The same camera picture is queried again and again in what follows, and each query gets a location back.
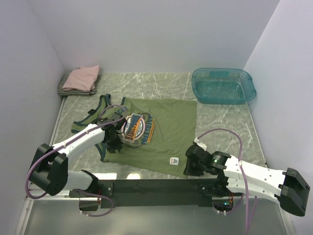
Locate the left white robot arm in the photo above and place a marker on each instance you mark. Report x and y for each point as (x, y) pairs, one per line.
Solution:
(49, 168)

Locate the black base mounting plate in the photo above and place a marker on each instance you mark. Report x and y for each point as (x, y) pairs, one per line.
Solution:
(108, 194)

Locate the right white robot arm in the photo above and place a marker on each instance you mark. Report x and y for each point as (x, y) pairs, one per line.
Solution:
(286, 188)

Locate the green printed tank top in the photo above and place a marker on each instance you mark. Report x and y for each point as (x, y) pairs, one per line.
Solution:
(155, 136)

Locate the pink folded tank top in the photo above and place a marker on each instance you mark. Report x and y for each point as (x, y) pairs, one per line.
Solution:
(82, 79)

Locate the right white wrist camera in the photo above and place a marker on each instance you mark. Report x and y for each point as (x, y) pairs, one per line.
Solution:
(200, 144)

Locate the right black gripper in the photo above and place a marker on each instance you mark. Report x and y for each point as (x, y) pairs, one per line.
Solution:
(189, 171)

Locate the teal plastic bin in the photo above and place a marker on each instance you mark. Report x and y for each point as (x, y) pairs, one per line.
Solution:
(222, 86)

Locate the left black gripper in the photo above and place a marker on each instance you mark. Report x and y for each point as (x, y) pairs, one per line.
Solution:
(118, 145)

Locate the striped folded tank top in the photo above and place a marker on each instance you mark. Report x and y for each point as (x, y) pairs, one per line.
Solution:
(62, 92)

